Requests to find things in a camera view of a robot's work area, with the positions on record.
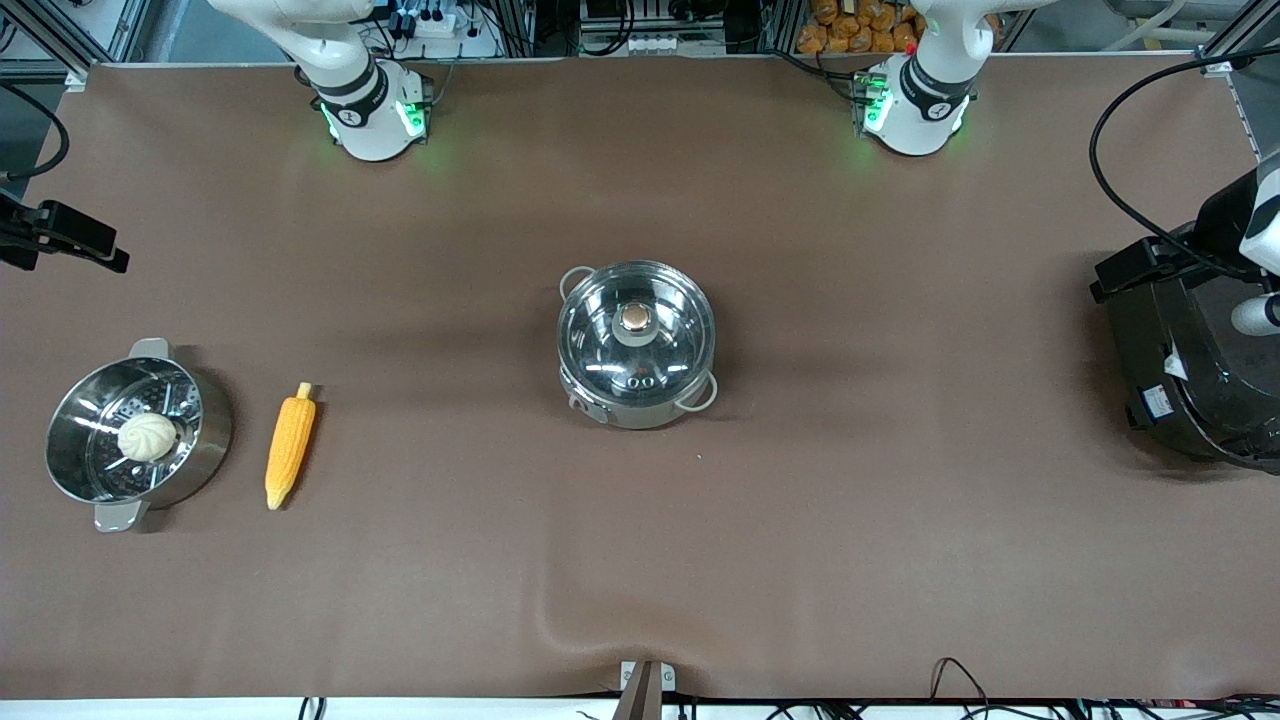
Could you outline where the yellow corn cob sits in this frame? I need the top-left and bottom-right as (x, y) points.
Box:
(264, 382), (319, 511)

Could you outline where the glass lid with knob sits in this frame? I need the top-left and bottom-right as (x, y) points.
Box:
(558, 262), (717, 406)

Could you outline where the steel steamer pot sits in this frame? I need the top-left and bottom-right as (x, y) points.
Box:
(44, 338), (234, 533)

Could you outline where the black round cooker appliance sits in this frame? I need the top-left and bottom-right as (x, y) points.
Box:
(1100, 222), (1280, 473)

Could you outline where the white steamed bun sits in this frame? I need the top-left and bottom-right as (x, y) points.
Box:
(117, 412), (179, 464)

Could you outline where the bag of orange breads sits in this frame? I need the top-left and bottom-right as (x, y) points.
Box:
(797, 0), (926, 56)

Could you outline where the brown table mat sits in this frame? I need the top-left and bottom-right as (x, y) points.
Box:
(0, 55), (1280, 701)

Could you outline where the metal table clamp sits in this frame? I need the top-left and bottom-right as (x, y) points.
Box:
(612, 660), (677, 720)

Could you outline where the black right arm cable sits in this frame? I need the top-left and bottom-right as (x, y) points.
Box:
(0, 84), (71, 184)

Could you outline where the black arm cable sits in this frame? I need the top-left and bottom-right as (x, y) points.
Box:
(0, 84), (71, 184)
(1088, 45), (1280, 283)

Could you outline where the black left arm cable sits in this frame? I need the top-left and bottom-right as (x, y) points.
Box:
(1088, 45), (1280, 283)

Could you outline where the aluminium frame profile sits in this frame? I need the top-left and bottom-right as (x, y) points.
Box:
(0, 0), (151, 93)
(1200, 0), (1280, 161)

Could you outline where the black looped cable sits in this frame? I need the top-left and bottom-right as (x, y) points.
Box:
(928, 657), (993, 720)

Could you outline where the steel pot with handles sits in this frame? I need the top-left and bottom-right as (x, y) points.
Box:
(557, 262), (721, 431)

